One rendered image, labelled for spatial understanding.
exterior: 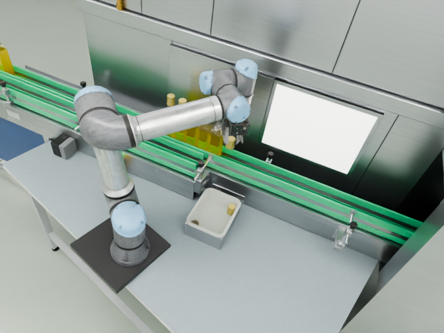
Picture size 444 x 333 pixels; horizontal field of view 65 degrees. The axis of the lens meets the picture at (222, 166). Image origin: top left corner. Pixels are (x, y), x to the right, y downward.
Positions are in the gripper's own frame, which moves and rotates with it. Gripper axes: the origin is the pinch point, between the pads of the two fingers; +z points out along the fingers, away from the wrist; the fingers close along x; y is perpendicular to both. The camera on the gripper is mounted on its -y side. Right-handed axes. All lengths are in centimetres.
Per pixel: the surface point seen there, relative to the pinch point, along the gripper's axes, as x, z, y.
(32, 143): -94, 49, -59
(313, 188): 37.2, 18.5, 13.0
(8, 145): -111, 61, -72
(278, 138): 24.2, 6.1, -6.9
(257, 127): 15.5, 4.4, -12.6
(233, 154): 5.6, 16.9, -9.0
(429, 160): 73, -7, 24
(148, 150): -32.3, 17.8, -15.2
